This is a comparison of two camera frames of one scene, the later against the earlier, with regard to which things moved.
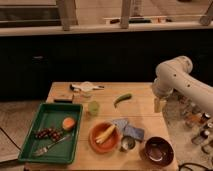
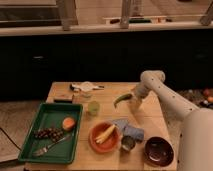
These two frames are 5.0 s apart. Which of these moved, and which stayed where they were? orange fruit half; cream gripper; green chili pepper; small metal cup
Moved: cream gripper
Stayed: orange fruit half; green chili pepper; small metal cup
